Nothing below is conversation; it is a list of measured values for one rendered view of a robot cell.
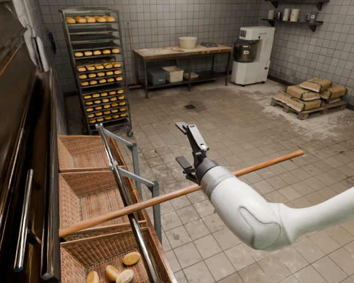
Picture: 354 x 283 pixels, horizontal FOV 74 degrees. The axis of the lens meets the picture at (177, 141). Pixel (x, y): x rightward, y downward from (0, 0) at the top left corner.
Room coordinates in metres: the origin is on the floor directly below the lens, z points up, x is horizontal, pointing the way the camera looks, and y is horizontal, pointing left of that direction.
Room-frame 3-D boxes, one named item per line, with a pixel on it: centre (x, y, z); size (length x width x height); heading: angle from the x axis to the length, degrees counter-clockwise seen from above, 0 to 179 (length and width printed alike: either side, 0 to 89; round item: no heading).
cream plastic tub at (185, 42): (5.89, -0.25, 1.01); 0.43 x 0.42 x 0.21; 114
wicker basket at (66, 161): (1.68, 0.75, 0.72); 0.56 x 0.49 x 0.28; 26
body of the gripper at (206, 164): (0.54, -0.08, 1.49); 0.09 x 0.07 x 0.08; 25
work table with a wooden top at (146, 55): (5.75, -0.15, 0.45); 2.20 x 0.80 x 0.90; 114
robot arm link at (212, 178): (0.47, -0.11, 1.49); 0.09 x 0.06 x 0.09; 115
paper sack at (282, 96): (4.51, -2.30, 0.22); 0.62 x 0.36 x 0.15; 119
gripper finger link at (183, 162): (0.66, -0.02, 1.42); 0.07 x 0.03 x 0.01; 25
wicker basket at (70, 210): (1.14, 0.51, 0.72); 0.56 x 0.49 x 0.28; 23
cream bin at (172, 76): (5.64, 0.11, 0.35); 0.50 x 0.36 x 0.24; 26
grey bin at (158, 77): (5.46, 0.49, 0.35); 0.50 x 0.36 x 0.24; 24
